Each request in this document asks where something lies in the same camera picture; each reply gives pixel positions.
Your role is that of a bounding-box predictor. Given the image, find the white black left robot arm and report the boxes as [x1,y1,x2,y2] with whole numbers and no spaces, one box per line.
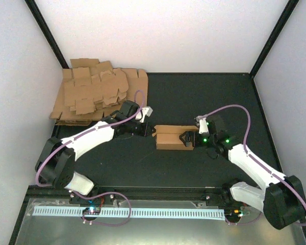
[35,100,156,204]

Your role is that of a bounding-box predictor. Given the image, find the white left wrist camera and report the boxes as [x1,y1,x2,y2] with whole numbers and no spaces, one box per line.
[135,107,153,123]

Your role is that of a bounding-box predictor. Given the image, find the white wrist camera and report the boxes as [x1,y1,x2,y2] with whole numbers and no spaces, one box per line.
[195,116,209,134]
[135,107,153,123]

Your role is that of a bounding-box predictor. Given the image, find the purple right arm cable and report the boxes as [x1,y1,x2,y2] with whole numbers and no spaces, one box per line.
[197,104,306,228]

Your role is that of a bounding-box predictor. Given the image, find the white slotted cable duct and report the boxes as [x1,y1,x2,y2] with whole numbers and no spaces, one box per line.
[32,206,225,221]

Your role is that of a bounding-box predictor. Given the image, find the brown cardboard box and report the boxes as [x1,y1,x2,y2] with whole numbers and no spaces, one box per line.
[152,125,198,151]

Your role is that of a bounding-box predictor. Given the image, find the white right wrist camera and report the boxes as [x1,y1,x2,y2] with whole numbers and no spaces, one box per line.
[195,116,209,134]

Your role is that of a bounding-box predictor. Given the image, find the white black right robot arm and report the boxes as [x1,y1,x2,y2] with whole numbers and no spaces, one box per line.
[190,116,306,230]

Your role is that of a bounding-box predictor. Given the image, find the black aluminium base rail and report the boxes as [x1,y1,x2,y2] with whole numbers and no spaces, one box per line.
[25,186,234,206]

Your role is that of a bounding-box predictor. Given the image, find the stack of flat cardboard blanks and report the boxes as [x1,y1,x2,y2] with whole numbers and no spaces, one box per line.
[49,58,148,126]

